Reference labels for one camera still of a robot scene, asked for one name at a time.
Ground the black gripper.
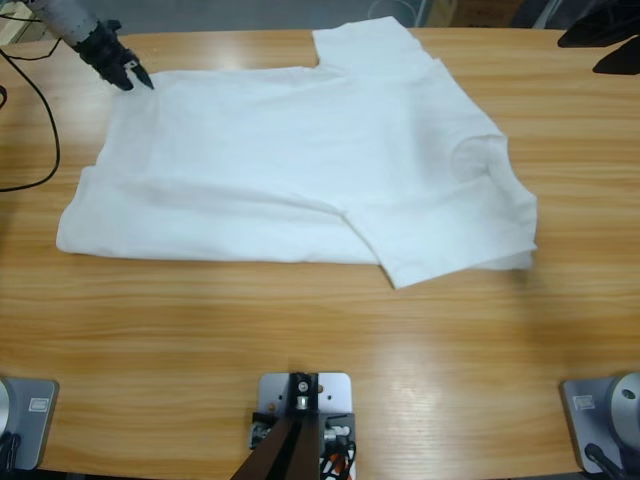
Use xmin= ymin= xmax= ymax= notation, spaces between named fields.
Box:
xmin=74 ymin=27 xmax=155 ymax=93

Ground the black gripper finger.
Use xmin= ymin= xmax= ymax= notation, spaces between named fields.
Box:
xmin=592 ymin=39 xmax=640 ymax=76
xmin=557 ymin=12 xmax=640 ymax=49

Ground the white t-shirt with black print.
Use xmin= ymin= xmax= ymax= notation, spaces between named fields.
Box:
xmin=54 ymin=15 xmax=540 ymax=290

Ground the silver arm base disc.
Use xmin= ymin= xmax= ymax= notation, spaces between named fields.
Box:
xmin=604 ymin=371 xmax=640 ymax=446
xmin=0 ymin=378 xmax=14 ymax=436

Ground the pale cardboard box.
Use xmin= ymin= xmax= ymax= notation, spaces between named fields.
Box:
xmin=0 ymin=0 xmax=49 ymax=49

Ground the brown cardboard box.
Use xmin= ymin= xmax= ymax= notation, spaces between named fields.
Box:
xmin=429 ymin=0 xmax=526 ymax=29

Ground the grey metal frame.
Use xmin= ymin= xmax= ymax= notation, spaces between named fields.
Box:
xmin=514 ymin=0 xmax=601 ymax=31

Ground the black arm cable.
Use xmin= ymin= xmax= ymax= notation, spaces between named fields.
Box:
xmin=0 ymin=9 xmax=66 ymax=194

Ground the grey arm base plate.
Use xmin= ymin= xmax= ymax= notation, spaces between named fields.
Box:
xmin=0 ymin=378 xmax=60 ymax=471
xmin=558 ymin=377 xmax=640 ymax=474

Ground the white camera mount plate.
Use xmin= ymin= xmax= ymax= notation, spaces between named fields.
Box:
xmin=257 ymin=371 xmax=354 ymax=416

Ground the black base cable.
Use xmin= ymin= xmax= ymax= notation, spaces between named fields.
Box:
xmin=0 ymin=432 xmax=24 ymax=471
xmin=584 ymin=442 xmax=629 ymax=480

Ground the black post clamp bracket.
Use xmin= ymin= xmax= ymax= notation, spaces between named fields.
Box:
xmin=249 ymin=410 xmax=357 ymax=451

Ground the dark camera post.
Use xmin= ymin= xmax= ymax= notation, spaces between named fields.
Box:
xmin=233 ymin=371 xmax=321 ymax=480

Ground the orange cable bundle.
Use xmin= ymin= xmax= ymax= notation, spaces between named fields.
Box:
xmin=319 ymin=439 xmax=359 ymax=480

